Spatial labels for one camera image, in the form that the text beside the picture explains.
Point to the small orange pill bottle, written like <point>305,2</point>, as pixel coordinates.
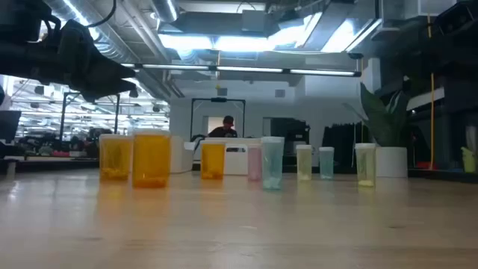
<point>213,160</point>

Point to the black curtain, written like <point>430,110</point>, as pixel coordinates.
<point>340,143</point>

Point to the black machine on stand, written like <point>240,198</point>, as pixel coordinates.
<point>289,134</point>

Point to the black monitor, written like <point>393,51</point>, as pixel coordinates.
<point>9,125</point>

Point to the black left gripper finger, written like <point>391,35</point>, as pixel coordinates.
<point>115,71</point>
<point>112,87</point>

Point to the long hanging light bar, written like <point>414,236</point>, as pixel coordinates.
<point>246,69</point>

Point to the round silver air duct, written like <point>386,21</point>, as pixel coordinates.
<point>166,9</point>

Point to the wide white plastic bin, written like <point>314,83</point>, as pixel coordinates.
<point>236,164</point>

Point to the person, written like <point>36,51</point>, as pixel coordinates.
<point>224,131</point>

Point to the black metal frame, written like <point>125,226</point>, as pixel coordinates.
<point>218,99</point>
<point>62,119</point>

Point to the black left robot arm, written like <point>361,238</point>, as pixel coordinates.
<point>22,60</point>

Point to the orange pill bottle white cap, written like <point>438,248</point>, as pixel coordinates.
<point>115,158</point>

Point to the pink pill bottle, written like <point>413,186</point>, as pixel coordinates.
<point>254,164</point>

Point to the green leafy plant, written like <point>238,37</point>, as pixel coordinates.
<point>384,119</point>

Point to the green spray bottle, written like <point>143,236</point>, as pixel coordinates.
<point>469,160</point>

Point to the narrow white plastic bin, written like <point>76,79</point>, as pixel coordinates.
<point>181,157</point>

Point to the white plant pot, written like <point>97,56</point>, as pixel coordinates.
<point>392,162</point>

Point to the small teal pill bottle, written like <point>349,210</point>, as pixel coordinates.
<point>326,164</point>

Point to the small yellow-green pill bottle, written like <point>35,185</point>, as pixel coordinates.
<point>304,164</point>

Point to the tall yellow-green pill bottle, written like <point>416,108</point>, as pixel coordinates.
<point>365,164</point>

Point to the large teal pill bottle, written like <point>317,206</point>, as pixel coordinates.
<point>272,164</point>

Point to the large orange pill bottle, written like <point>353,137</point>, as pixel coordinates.
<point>151,160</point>

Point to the red box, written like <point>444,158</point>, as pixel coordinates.
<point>425,165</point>

